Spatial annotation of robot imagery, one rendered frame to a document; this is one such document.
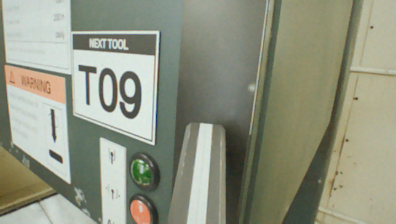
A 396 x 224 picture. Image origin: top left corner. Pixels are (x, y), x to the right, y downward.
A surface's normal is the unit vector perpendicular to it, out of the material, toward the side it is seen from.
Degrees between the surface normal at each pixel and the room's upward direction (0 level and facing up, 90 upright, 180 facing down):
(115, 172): 90
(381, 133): 90
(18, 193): 90
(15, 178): 90
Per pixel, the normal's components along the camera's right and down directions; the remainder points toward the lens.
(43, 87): -0.55, 0.15
